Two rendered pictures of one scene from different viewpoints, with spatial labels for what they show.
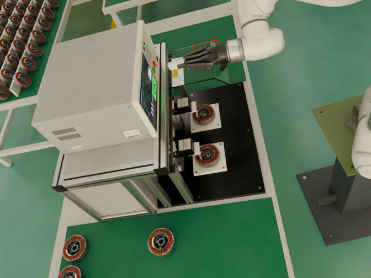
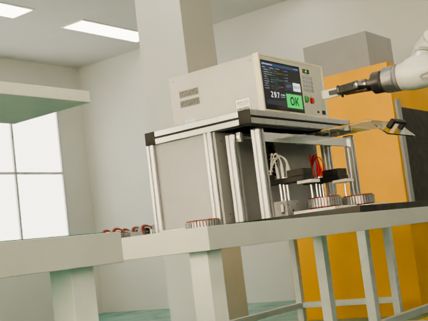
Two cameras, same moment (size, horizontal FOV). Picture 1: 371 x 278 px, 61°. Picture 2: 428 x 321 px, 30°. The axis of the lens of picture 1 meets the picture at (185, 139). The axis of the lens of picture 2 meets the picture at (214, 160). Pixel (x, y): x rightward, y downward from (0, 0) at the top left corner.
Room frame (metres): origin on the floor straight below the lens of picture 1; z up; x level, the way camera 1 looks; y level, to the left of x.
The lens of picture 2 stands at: (-1.77, -0.55, 0.71)
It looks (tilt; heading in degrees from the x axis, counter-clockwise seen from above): 6 degrees up; 18
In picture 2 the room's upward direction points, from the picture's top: 7 degrees counter-clockwise
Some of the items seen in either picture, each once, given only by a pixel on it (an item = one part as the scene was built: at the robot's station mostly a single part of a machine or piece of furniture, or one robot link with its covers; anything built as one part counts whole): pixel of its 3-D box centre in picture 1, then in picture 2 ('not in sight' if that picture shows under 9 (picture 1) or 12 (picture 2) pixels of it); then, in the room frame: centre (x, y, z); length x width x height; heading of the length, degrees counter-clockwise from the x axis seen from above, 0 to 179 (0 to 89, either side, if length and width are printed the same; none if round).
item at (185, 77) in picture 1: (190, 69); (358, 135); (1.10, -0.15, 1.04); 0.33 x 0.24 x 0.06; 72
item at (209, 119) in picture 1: (203, 115); (358, 200); (1.02, -0.13, 0.80); 0.11 x 0.11 x 0.04
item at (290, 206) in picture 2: (177, 161); (286, 208); (0.83, 0.08, 0.80); 0.08 x 0.05 x 0.06; 162
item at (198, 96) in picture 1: (204, 139); (339, 214); (0.91, -0.08, 0.76); 0.64 x 0.47 x 0.02; 162
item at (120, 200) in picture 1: (111, 200); (185, 187); (0.72, 0.38, 0.91); 0.28 x 0.03 x 0.32; 72
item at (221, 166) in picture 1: (208, 158); (325, 209); (0.79, -0.06, 0.78); 0.15 x 0.15 x 0.01; 72
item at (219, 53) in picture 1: (215, 55); (371, 83); (0.94, -0.24, 1.18); 0.09 x 0.08 x 0.07; 72
